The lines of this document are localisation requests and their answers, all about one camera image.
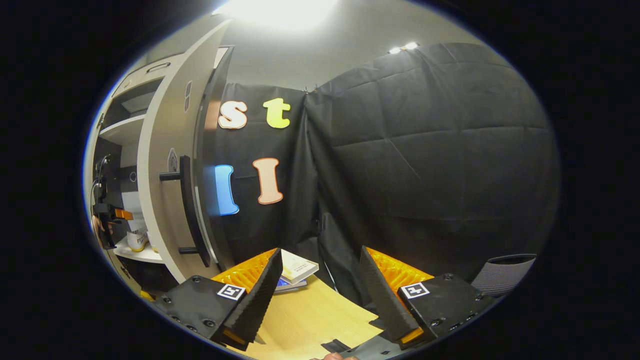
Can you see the grey cabinet door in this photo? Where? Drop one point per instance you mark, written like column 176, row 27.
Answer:
column 160, row 200

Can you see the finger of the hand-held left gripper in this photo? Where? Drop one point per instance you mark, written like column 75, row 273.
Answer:
column 123, row 214

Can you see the grey cabinet drawer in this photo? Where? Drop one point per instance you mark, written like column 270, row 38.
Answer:
column 145, row 72

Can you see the grey shoe cabinet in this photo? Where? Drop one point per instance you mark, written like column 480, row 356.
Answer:
column 122, row 132

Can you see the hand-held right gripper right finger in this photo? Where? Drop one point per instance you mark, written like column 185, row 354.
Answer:
column 385, row 300

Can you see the black backdrop cloth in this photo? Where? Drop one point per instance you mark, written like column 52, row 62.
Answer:
column 425, row 175

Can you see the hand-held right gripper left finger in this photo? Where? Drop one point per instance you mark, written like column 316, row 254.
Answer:
column 250, row 305

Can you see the grey mesh chair back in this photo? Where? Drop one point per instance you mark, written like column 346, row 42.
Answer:
column 502, row 275

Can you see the ceiling light panel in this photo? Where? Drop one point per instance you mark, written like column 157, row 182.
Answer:
column 404, row 47
column 280, row 11

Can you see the blue book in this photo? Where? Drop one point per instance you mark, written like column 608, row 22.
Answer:
column 290, row 287

